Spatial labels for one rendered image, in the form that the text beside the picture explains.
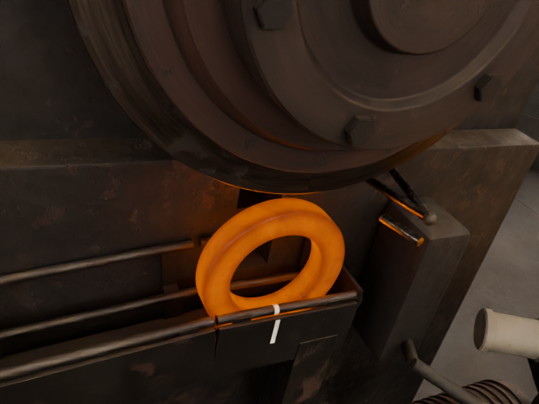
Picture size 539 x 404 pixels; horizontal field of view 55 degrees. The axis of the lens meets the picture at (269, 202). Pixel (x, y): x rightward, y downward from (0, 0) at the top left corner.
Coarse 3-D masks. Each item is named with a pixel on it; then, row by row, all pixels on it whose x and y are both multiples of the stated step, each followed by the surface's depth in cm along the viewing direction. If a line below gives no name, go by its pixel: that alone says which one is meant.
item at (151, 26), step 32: (128, 0) 34; (160, 0) 35; (192, 0) 34; (160, 32) 36; (192, 32) 35; (224, 32) 36; (160, 64) 38; (192, 64) 38; (224, 64) 38; (192, 96) 40; (224, 96) 39; (256, 96) 40; (224, 128) 43; (256, 128) 42; (288, 128) 43; (256, 160) 46; (288, 160) 47; (320, 160) 49; (352, 160) 51
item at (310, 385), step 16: (336, 336) 69; (304, 352) 68; (320, 352) 69; (272, 368) 75; (288, 368) 70; (304, 368) 70; (320, 368) 72; (272, 384) 75; (288, 384) 71; (304, 384) 72; (320, 384) 74; (272, 400) 76; (288, 400) 73; (304, 400) 75
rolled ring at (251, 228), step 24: (240, 216) 57; (264, 216) 56; (288, 216) 56; (312, 216) 58; (216, 240) 57; (240, 240) 55; (264, 240) 57; (312, 240) 63; (336, 240) 62; (216, 264) 56; (312, 264) 65; (336, 264) 64; (216, 288) 58; (288, 288) 67; (312, 288) 65; (216, 312) 60; (288, 312) 66
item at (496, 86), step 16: (272, 0) 31; (288, 0) 31; (256, 16) 31; (272, 16) 31; (288, 16) 31; (480, 80) 42; (496, 80) 42; (480, 96) 42; (352, 128) 39; (368, 128) 39; (352, 144) 40
